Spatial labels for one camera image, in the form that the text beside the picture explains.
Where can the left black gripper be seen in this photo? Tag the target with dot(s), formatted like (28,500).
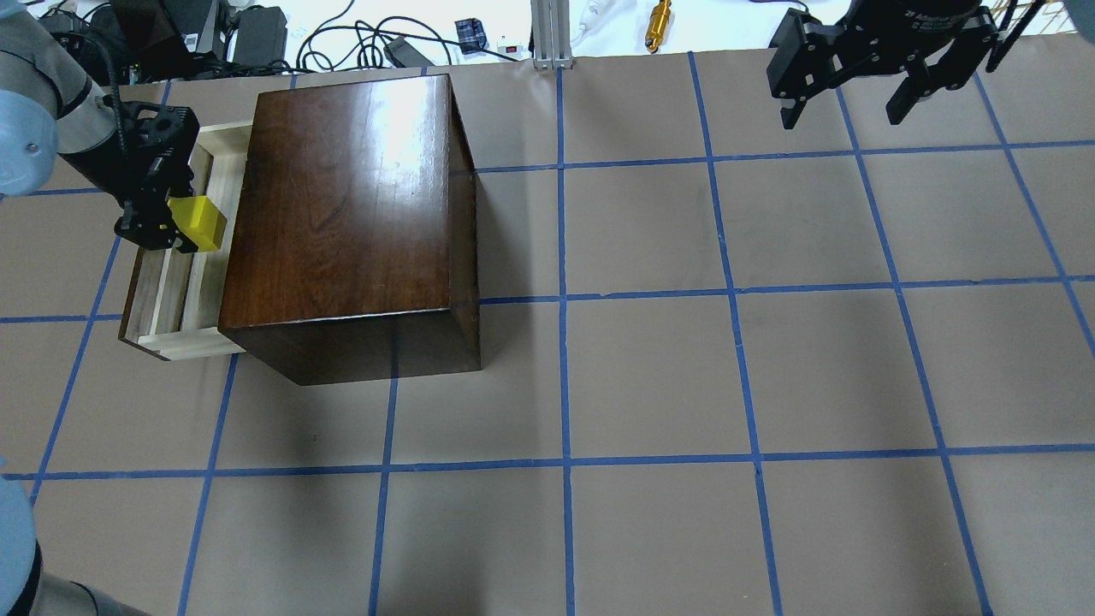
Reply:
(96,162)

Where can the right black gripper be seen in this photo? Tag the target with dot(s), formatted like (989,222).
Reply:
(908,19)

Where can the yellow cube block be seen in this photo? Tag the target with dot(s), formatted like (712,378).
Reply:
(203,225)

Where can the light wood drawer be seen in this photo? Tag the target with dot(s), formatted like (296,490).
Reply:
(174,299)

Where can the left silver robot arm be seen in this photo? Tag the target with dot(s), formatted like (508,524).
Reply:
(51,108)

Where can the dark wooden drawer cabinet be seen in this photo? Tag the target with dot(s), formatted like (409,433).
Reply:
(354,252)

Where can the black power adapter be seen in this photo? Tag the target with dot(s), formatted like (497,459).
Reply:
(260,36)

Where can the small blue black device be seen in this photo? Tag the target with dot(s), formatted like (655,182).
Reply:
(471,36)

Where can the aluminium frame post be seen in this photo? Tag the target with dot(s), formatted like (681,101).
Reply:
(551,35)

